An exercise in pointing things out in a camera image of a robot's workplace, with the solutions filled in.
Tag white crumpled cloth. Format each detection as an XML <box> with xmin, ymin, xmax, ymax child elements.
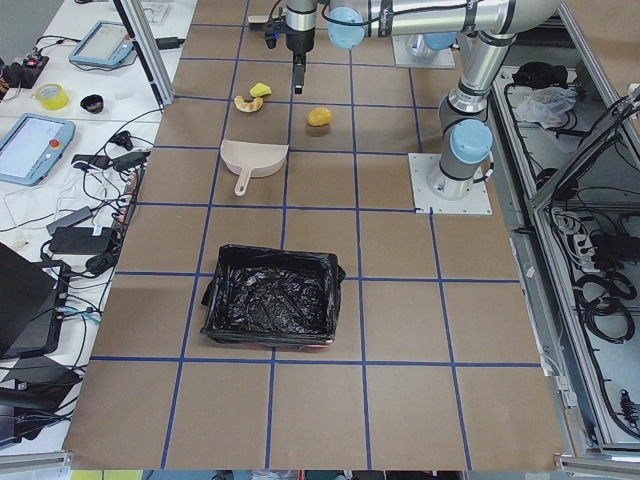
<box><xmin>514</xmin><ymin>87</ymin><xmax>578</xmax><ymax>128</ymax></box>

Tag bin with black bag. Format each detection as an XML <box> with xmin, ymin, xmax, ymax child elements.
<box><xmin>200</xmin><ymin>244</ymin><xmax>346</xmax><ymax>349</ymax></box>

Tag black cloth bundle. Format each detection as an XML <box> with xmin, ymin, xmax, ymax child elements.
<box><xmin>512</xmin><ymin>62</ymin><xmax>568</xmax><ymax>89</ymax></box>

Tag black power strip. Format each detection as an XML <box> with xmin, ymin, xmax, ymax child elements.
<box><xmin>111</xmin><ymin>165</ymin><xmax>146</xmax><ymax>239</ymax></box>

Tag beige hand brush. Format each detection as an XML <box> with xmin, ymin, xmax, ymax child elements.
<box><xmin>247</xmin><ymin>15</ymin><xmax>269</xmax><ymax>27</ymax></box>

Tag beige plastic dustpan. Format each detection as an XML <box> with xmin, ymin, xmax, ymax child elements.
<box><xmin>220</xmin><ymin>139</ymin><xmax>289</xmax><ymax>197</ymax></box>

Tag blue teach pendant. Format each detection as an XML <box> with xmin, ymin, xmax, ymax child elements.
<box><xmin>1</xmin><ymin>113</ymin><xmax>76</xmax><ymax>186</ymax></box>
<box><xmin>68</xmin><ymin>20</ymin><xmax>134</xmax><ymax>69</ymax></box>

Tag aluminium frame post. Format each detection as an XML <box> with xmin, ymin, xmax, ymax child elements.
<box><xmin>113</xmin><ymin>0</ymin><xmax>174</xmax><ymax>108</ymax></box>

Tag coiled black cables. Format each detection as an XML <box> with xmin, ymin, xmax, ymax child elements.
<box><xmin>572</xmin><ymin>274</ymin><xmax>637</xmax><ymax>346</ymax></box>

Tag upper blue teach pendant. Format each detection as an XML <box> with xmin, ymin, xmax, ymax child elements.
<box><xmin>68</xmin><ymin>20</ymin><xmax>134</xmax><ymax>69</ymax></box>

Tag yellow tape roll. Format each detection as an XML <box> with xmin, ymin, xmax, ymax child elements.
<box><xmin>35</xmin><ymin>83</ymin><xmax>70</xmax><ymax>111</ymax></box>

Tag black power adapter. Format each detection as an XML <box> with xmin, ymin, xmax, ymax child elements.
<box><xmin>49</xmin><ymin>227</ymin><xmax>114</xmax><ymax>255</ymax></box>

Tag black laptop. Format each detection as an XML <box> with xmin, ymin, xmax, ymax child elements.
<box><xmin>1</xmin><ymin>245</ymin><xmax>70</xmax><ymax>360</ymax></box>

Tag beige crescent trash piece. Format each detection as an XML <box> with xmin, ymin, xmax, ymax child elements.
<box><xmin>234</xmin><ymin>95</ymin><xmax>264</xmax><ymax>113</ymax></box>

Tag lower blue teach pendant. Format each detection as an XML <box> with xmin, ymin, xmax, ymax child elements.
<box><xmin>1</xmin><ymin>113</ymin><xmax>76</xmax><ymax>186</ymax></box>

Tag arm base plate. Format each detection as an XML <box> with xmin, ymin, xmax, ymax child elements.
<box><xmin>393</xmin><ymin>32</ymin><xmax>457</xmax><ymax>69</ymax></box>
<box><xmin>408</xmin><ymin>153</ymin><xmax>492</xmax><ymax>216</ymax></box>

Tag orange trash ball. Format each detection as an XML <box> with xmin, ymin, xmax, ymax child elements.
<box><xmin>306</xmin><ymin>107</ymin><xmax>333</xmax><ymax>127</ymax></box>

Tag yellow sponge piece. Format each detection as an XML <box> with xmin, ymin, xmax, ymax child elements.
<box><xmin>249</xmin><ymin>82</ymin><xmax>272</xmax><ymax>98</ymax></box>

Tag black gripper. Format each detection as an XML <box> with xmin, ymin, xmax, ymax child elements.
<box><xmin>265</xmin><ymin>0</ymin><xmax>317</xmax><ymax>94</ymax></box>

